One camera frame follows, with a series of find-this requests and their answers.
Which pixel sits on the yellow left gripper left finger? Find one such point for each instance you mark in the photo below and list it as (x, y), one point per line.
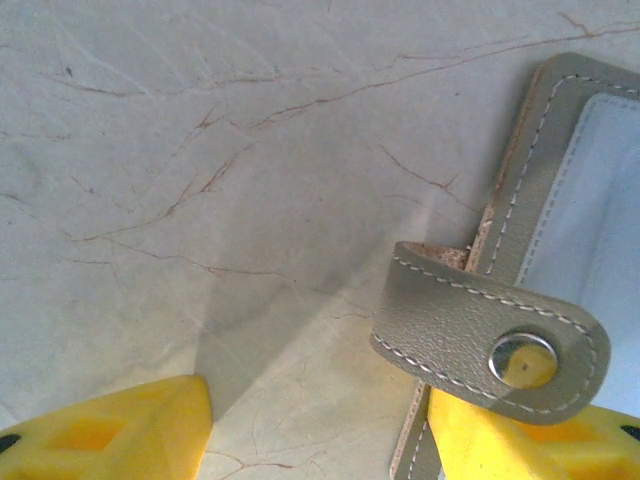
(100, 440)

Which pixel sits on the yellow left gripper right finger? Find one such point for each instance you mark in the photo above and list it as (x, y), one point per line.
(500, 450)

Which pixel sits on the grey leather card holder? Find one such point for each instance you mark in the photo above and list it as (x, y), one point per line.
(450, 320)

